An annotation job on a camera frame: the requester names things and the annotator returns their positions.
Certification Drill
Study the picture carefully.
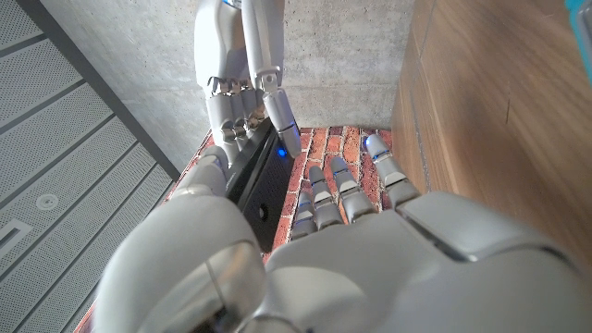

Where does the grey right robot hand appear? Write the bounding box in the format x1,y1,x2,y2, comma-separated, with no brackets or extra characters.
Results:
193,0,302,167

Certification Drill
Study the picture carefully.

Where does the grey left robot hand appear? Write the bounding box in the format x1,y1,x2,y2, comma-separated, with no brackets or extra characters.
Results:
92,133,592,333

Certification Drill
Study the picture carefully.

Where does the black remote control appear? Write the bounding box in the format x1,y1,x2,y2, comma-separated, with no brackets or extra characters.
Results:
225,117,295,253

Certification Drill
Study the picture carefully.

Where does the blue flip phone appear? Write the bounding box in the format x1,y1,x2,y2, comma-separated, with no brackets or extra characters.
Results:
564,0,592,87

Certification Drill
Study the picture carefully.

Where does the red brick printed backdrop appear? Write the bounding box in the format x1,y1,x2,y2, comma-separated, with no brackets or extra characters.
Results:
73,125,394,333

